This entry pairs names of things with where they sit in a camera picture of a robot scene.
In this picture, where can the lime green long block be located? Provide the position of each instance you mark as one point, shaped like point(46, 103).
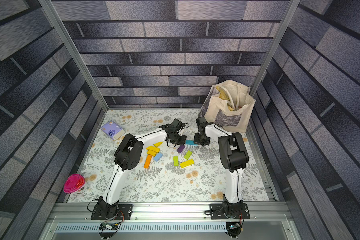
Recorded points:
point(175, 160)

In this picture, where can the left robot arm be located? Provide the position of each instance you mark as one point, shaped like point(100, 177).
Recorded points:
point(127, 157)

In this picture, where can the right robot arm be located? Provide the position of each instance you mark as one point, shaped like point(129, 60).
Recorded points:
point(234, 158)

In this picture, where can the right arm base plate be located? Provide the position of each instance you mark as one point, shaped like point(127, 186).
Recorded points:
point(221, 213)

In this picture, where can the small yellow block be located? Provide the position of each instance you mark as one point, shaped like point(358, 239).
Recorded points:
point(158, 144)

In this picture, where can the aluminium front rail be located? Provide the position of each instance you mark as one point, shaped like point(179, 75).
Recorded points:
point(172, 221)

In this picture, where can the right circuit board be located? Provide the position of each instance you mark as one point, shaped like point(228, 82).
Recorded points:
point(235, 227)

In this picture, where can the left circuit board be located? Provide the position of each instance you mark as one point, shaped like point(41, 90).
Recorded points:
point(108, 227)

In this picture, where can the yellow-green block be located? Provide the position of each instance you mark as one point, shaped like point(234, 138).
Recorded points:
point(187, 163)

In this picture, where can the light blue block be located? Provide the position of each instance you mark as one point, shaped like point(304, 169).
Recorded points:
point(158, 157)

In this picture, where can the circuit board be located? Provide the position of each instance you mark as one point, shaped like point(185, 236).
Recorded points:
point(235, 227)
point(108, 227)

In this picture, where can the lime green short block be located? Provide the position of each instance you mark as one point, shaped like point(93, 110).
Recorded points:
point(188, 155)

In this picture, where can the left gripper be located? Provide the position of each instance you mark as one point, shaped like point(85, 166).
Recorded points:
point(183, 142)

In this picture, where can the canvas tote bag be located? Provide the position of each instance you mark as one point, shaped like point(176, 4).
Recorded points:
point(229, 105)

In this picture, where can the orange block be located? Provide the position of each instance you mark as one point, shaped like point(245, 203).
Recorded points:
point(148, 161)

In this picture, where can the lower yellow block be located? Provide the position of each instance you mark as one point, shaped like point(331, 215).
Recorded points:
point(152, 153)

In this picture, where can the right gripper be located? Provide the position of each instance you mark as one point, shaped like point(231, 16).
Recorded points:
point(201, 140)

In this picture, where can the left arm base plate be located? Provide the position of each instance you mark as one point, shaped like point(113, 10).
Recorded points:
point(112, 213)

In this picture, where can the long yellow block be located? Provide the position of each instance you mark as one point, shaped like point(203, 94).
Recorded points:
point(153, 149)

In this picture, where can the teal block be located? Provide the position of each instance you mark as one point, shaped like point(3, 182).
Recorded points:
point(190, 142)

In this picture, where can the pink plastic lid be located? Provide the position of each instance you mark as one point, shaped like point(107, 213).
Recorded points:
point(74, 183)

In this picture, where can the purple card box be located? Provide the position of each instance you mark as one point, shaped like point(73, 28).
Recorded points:
point(113, 130)

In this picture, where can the purple block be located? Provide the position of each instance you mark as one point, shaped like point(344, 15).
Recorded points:
point(181, 148)

